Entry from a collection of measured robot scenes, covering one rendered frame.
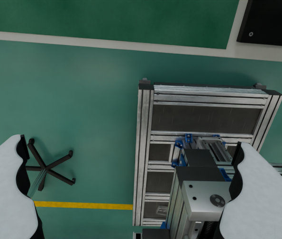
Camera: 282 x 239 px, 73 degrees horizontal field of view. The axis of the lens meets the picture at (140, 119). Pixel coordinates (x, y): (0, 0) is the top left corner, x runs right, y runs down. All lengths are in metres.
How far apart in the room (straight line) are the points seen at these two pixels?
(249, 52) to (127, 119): 1.02
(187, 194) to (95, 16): 0.47
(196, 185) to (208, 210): 0.07
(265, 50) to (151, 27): 0.30
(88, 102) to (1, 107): 0.63
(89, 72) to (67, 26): 0.82
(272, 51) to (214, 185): 0.37
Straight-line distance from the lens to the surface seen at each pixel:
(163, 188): 1.60
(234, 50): 0.57
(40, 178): 1.72
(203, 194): 0.51
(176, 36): 0.52
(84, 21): 0.52
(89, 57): 1.32
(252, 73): 1.51
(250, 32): 0.56
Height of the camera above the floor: 1.26
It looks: 61 degrees down
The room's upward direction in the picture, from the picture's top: 178 degrees clockwise
